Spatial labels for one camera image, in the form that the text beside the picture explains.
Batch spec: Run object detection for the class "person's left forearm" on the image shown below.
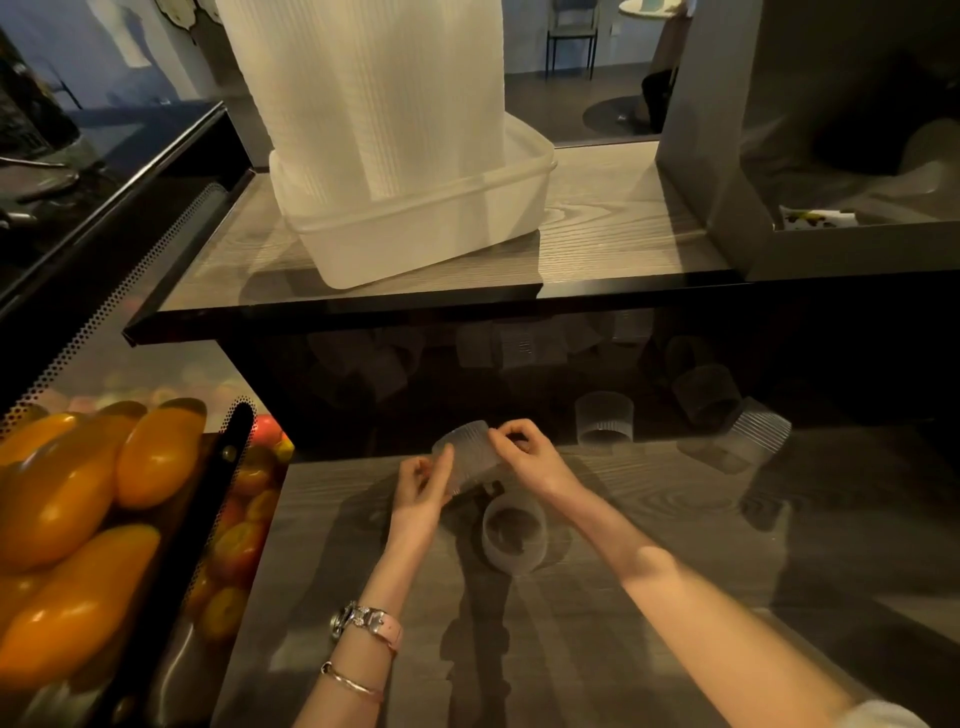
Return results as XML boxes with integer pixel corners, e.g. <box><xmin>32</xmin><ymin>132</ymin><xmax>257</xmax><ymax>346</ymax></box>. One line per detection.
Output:
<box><xmin>292</xmin><ymin>543</ymin><xmax>432</xmax><ymax>728</ymax></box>

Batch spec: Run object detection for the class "black tray divider bar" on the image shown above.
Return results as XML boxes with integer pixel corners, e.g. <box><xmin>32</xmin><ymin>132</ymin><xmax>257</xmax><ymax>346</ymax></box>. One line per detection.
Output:
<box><xmin>105</xmin><ymin>401</ymin><xmax>256</xmax><ymax>728</ymax></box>

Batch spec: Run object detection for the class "pile of small cherry tomatoes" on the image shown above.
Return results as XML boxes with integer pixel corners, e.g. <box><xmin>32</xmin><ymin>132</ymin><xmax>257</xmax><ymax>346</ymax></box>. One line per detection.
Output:
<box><xmin>183</xmin><ymin>412</ymin><xmax>296</xmax><ymax>646</ymax></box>

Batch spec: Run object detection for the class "tall white ribbed cup stack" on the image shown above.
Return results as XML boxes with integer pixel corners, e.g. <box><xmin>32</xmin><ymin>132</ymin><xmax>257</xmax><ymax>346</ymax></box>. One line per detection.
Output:
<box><xmin>215</xmin><ymin>0</ymin><xmax>508</xmax><ymax>215</ymax></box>

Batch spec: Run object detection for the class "clear ribbed plastic cup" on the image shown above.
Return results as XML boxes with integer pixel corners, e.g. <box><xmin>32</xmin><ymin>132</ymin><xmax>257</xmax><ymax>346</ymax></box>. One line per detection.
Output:
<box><xmin>671</xmin><ymin>363</ymin><xmax>744</xmax><ymax>429</ymax></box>
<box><xmin>480</xmin><ymin>492</ymin><xmax>550</xmax><ymax>577</ymax></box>
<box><xmin>431</xmin><ymin>420</ymin><xmax>502</xmax><ymax>496</ymax></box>
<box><xmin>574</xmin><ymin>390</ymin><xmax>636</xmax><ymax>450</ymax></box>
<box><xmin>716</xmin><ymin>397</ymin><xmax>793</xmax><ymax>470</ymax></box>

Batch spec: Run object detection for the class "person's right forearm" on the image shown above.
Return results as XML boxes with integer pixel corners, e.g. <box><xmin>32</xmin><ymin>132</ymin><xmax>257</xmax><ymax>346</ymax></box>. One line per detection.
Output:
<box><xmin>558</xmin><ymin>483</ymin><xmax>864</xmax><ymax>728</ymax></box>

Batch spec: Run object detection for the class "pink strap wristwatch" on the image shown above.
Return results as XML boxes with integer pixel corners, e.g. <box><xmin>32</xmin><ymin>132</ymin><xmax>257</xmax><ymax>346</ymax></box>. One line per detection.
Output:
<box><xmin>330</xmin><ymin>600</ymin><xmax>405</xmax><ymax>654</ymax></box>

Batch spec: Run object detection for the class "pile of oblong orange tomatoes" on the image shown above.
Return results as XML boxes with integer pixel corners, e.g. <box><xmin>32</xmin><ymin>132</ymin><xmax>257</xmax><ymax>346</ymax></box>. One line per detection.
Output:
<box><xmin>0</xmin><ymin>397</ymin><xmax>209</xmax><ymax>695</ymax></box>

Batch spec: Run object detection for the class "person's right hand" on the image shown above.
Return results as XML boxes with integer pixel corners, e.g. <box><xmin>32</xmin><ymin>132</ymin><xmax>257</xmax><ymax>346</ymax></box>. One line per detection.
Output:
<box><xmin>487</xmin><ymin>418</ymin><xmax>585</xmax><ymax>505</ymax></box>

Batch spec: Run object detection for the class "white printed packet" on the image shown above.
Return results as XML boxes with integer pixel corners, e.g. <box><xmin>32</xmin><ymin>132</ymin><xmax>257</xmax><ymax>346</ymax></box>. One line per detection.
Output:
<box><xmin>778</xmin><ymin>205</ymin><xmax>858</xmax><ymax>231</ymax></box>

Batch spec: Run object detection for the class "thin metal bracelet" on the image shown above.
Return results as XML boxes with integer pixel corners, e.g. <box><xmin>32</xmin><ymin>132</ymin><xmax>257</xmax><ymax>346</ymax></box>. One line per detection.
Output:
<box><xmin>319</xmin><ymin>660</ymin><xmax>385</xmax><ymax>705</ymax></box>

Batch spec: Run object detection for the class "translucent plastic storage box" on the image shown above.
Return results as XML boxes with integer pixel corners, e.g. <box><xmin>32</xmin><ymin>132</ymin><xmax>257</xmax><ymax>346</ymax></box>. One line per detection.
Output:
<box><xmin>268</xmin><ymin>112</ymin><xmax>558</xmax><ymax>291</ymax></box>

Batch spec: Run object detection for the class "black edged wooden shelf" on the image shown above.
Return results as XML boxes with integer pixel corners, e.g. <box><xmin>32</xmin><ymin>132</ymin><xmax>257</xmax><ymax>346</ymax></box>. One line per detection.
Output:
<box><xmin>122</xmin><ymin>139</ymin><xmax>751</xmax><ymax>348</ymax></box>

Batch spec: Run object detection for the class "grey open cabinet box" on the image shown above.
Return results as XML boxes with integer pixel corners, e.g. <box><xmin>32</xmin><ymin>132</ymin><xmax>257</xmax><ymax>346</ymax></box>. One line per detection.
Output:
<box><xmin>654</xmin><ymin>0</ymin><xmax>960</xmax><ymax>283</ymax></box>

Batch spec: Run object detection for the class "perforated glass display panel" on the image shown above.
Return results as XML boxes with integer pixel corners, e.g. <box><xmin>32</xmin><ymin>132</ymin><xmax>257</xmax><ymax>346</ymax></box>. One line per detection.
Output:
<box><xmin>0</xmin><ymin>180</ymin><xmax>260</xmax><ymax>440</ymax></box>

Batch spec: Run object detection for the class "round white table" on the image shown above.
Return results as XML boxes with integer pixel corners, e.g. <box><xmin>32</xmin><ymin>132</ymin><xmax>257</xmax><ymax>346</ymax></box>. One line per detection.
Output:
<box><xmin>618</xmin><ymin>0</ymin><xmax>695</xmax><ymax>125</ymax></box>

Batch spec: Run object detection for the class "dark metal chair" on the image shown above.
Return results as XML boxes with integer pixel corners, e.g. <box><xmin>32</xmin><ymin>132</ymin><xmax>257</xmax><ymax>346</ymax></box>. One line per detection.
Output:
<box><xmin>544</xmin><ymin>0</ymin><xmax>601</xmax><ymax>82</ymax></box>

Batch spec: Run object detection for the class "white sleeve cuff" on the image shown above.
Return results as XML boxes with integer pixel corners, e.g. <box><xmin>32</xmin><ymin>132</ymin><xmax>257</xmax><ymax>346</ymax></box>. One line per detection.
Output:
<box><xmin>832</xmin><ymin>699</ymin><xmax>931</xmax><ymax>728</ymax></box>

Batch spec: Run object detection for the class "person's left hand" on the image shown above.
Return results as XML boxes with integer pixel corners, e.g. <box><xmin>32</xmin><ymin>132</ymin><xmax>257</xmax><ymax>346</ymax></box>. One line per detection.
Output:
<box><xmin>385</xmin><ymin>444</ymin><xmax>457</xmax><ymax>558</ymax></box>

